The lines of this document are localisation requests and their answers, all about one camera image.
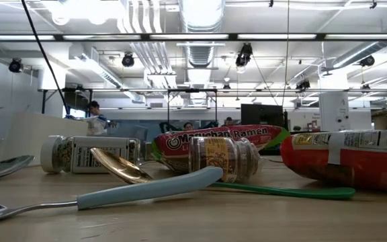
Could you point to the clear plastic bin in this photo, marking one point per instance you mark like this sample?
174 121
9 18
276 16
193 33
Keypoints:
129 131

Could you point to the pink and green ramen packet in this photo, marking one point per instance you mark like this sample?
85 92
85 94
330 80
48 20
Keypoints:
213 136

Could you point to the white pillar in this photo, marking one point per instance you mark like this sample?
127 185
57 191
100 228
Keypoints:
334 111

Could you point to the red noodle packet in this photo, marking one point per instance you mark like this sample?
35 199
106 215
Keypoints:
365 168

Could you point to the white plastic bin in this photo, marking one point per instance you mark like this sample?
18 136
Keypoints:
45 141

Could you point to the black ceiling spotlight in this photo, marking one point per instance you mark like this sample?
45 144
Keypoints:
367 60
128 60
244 55
15 65
302 84

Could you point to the spice jar with white lid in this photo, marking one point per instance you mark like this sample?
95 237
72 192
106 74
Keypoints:
79 154

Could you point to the blue and white packet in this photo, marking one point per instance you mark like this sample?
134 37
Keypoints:
96 126

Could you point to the glass jar with yellow label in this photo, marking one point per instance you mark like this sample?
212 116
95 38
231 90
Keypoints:
237 158

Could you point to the person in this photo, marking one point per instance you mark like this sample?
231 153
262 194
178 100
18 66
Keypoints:
94 107
188 126
228 121

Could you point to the black monitor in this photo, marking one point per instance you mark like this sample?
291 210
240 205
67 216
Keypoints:
262 114

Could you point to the silver air duct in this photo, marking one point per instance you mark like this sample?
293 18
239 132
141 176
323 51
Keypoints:
202 17

